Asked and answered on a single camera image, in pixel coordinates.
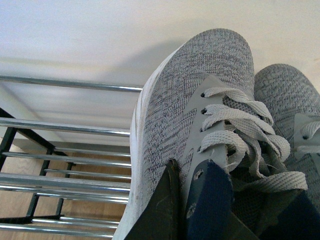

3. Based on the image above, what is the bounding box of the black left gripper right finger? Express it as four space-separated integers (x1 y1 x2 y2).
226 212 259 240

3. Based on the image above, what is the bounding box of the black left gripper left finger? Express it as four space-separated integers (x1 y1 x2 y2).
125 158 185 240

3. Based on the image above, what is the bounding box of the grey knit sneaker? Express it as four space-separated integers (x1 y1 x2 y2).
253 63 320 240
114 28 308 240

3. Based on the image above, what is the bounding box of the black metal shoe rack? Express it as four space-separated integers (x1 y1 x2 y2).
0 73 142 240

